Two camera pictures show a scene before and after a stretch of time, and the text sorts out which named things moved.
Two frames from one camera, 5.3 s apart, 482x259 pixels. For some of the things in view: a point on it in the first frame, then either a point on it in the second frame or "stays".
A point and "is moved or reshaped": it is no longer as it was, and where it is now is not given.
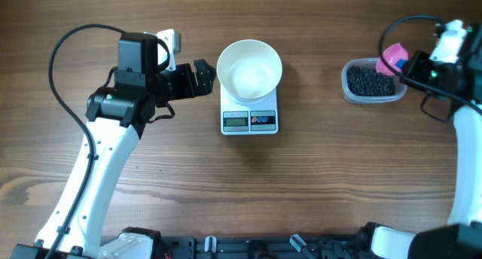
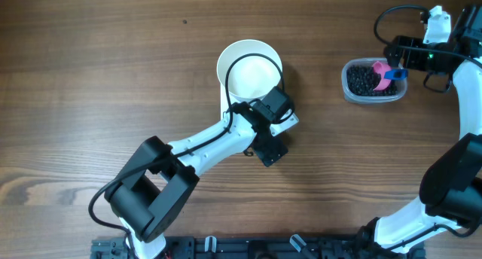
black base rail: x=279 y=247 stays
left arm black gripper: x=205 y=85 → x=266 y=153
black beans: x=366 y=81 stays
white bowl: x=249 y=69 stays
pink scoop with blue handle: x=396 y=56 is moved or reshaped
